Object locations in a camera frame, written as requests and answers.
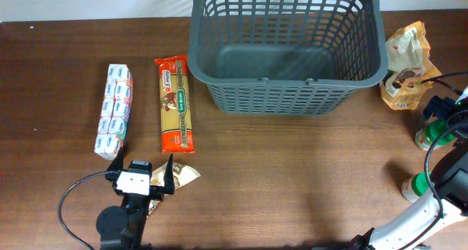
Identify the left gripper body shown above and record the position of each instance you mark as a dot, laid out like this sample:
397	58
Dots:
156	192

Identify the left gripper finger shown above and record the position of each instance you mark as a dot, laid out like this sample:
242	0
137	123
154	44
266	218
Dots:
169	186
118	163

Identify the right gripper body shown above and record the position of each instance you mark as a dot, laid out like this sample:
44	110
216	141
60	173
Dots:
447	110

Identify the green lid spice jar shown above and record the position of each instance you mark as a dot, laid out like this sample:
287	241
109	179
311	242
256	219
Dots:
427	135

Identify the orange snack bag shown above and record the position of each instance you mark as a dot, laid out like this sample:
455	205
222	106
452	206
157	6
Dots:
409	68

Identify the green lid seasoning jar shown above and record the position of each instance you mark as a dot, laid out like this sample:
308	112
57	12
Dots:
415	187

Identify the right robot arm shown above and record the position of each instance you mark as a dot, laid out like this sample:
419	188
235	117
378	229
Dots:
444	203

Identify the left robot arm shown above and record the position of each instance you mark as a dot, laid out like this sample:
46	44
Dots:
121	226

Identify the brown white snack pouch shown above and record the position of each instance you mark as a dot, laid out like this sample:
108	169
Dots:
182	175

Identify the orange spaghetti packet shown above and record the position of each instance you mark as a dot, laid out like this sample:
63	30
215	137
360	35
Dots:
174	104

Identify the white tissue multipack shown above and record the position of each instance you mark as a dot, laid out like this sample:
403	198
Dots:
115	112

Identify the grey plastic basket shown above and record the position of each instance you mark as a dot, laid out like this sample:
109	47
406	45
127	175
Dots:
286	57

